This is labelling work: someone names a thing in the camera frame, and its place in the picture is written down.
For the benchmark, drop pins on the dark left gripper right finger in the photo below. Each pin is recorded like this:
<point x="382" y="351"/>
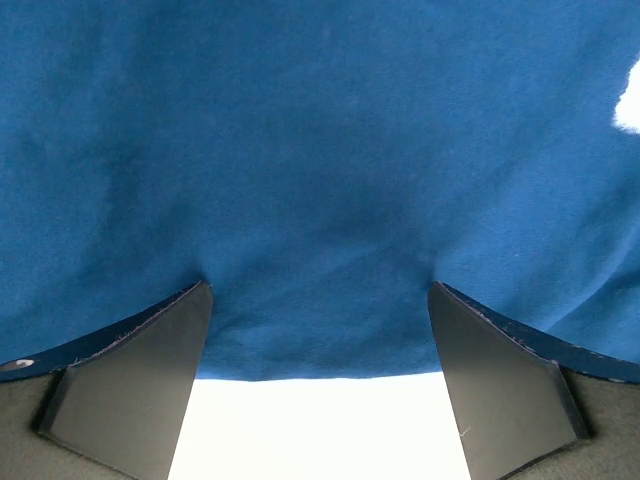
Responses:
<point x="528" y="405"/>

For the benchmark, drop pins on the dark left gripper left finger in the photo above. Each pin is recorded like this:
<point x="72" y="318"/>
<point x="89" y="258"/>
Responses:
<point x="109" y="404"/>

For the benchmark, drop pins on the blue printed t-shirt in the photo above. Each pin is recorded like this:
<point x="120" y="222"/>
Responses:
<point x="320" y="164"/>

